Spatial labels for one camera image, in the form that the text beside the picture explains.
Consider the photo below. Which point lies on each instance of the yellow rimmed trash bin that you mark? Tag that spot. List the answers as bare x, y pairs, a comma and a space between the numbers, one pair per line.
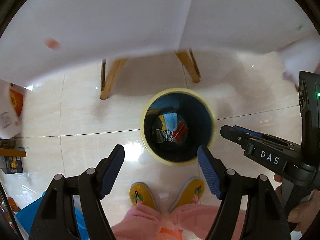
196, 126

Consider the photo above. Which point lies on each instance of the right hand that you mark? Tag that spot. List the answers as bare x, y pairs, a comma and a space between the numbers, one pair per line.
300, 209

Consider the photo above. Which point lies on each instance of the pink trouser leg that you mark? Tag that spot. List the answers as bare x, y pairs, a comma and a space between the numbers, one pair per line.
143, 222

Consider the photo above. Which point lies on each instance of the yellow slipper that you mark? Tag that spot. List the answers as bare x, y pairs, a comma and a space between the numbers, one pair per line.
140, 194
190, 193

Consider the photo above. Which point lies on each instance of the cartoon printed tablecloth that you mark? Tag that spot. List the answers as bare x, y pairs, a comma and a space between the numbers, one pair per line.
43, 36

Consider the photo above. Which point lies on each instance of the wooden table leg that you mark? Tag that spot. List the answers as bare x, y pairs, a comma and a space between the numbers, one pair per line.
187, 59
108, 79

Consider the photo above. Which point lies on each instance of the left yellow slipper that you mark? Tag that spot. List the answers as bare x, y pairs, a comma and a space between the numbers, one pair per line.
140, 194

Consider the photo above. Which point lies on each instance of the blue face mask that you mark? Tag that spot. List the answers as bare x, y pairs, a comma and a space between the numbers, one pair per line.
171, 124

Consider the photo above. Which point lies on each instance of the right yellow slipper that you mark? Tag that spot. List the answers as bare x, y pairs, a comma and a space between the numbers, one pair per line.
190, 193

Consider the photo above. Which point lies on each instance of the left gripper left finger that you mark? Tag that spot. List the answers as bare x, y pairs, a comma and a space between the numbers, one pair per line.
108, 169

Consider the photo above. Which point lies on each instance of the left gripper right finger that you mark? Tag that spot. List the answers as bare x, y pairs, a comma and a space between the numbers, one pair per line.
213, 170

